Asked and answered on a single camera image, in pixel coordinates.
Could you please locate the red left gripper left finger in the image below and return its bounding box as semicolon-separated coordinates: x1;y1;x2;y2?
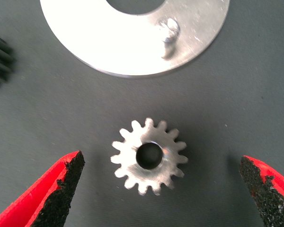
0;150;85;227

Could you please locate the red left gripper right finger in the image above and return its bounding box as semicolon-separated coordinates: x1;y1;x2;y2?
240;155;284;227

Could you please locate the small steel planetary gear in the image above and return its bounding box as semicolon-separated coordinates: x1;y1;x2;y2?
110;117;189;196
0;30;17;90

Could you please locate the dark grey table cloth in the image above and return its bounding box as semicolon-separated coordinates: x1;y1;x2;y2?
0;0;284;227

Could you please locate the round metal carrier plate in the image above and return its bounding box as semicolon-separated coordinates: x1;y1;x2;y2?
39;0;231;77

